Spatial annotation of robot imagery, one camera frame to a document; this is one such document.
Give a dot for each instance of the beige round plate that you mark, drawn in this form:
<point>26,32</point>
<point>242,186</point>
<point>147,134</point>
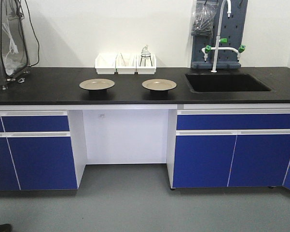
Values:
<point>98,85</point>
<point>159,85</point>

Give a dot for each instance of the right white plastic bin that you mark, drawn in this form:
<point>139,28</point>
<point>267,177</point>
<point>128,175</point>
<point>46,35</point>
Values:
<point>146,65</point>

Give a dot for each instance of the white plastic bin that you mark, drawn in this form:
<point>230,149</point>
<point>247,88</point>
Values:
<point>105,63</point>
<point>146,65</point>
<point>130,67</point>

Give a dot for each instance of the middle white plastic bin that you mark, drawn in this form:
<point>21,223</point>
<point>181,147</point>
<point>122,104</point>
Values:
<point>130,67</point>

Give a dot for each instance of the black sink basin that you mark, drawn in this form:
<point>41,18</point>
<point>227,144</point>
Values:
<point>225,83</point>

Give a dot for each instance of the left white plastic bin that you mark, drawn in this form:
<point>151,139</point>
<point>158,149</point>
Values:
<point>105,63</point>

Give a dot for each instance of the blue base cabinet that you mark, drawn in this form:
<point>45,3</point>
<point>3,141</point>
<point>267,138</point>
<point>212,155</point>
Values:
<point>36,151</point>
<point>215,150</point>

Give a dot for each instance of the white gooseneck lab faucet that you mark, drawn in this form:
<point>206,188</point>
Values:
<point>220,40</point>

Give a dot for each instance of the plastic bag of black pegs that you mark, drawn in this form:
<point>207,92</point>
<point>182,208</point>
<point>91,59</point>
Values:
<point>203,18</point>

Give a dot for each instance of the grey pegboard drying rack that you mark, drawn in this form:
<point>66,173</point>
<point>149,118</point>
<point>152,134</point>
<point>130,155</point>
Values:
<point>231,29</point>

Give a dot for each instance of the metal glass-door cabinet appliance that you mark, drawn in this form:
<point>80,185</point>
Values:
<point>14,59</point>

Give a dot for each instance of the glass flask on wire stand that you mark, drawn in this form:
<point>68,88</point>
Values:
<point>145,55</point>

